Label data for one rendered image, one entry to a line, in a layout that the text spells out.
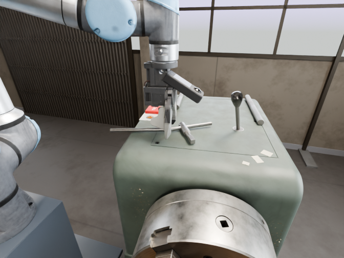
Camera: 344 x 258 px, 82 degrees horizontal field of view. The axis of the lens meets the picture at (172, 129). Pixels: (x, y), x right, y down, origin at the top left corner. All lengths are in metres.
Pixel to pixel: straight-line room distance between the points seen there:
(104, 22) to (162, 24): 0.18
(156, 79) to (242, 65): 2.30
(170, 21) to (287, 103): 2.61
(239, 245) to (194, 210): 0.10
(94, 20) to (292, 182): 0.51
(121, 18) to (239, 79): 2.54
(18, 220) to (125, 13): 0.54
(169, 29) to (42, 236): 0.63
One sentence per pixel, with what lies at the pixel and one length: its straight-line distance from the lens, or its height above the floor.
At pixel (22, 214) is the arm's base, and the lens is 0.67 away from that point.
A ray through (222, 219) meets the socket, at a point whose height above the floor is 1.23.
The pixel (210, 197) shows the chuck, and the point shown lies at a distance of 0.45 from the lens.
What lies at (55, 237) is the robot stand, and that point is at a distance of 0.74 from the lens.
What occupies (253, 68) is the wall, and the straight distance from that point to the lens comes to 2.81.
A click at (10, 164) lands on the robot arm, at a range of 0.63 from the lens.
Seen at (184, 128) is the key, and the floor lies 1.28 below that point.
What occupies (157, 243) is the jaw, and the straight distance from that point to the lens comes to 0.43.
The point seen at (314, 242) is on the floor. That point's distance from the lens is 2.18.
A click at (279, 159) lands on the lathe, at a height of 1.26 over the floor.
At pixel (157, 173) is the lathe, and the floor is 1.23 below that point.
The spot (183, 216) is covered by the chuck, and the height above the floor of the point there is 1.23.
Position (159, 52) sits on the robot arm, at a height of 1.50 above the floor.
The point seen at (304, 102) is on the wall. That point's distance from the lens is 3.04.
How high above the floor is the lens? 1.56
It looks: 28 degrees down
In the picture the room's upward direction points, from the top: straight up
